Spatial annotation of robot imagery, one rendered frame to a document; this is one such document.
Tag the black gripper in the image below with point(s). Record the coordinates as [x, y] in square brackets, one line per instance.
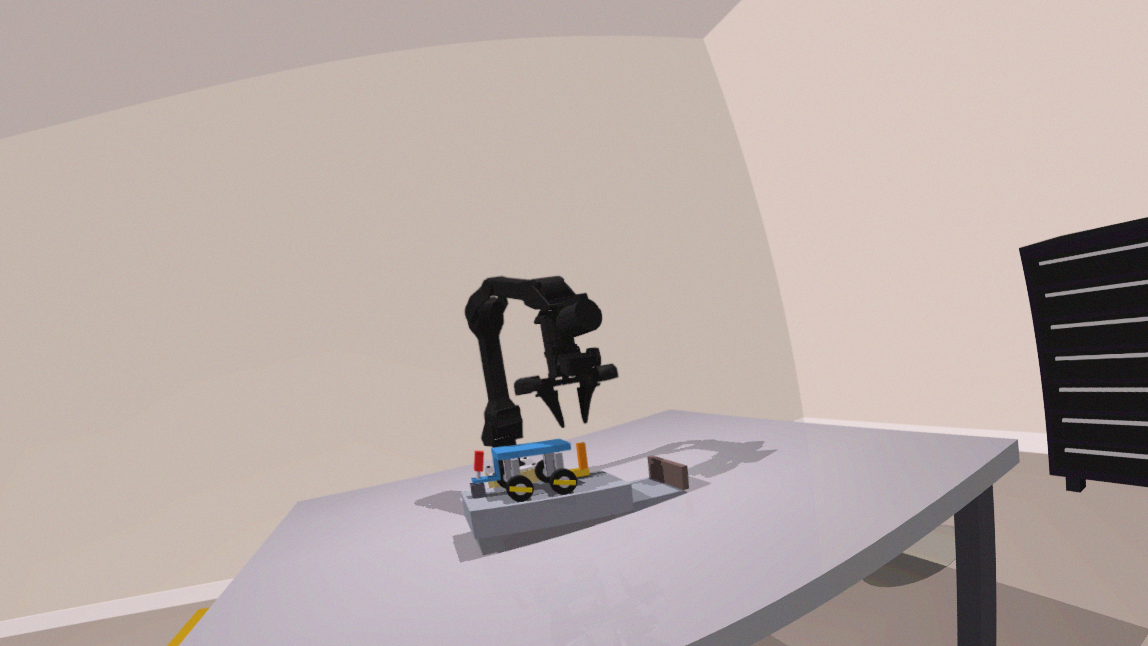
[545, 387]

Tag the yellow wheel chock with orange handle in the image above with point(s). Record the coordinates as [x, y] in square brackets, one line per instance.
[583, 470]

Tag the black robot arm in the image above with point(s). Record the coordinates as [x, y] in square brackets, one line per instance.
[571, 315]

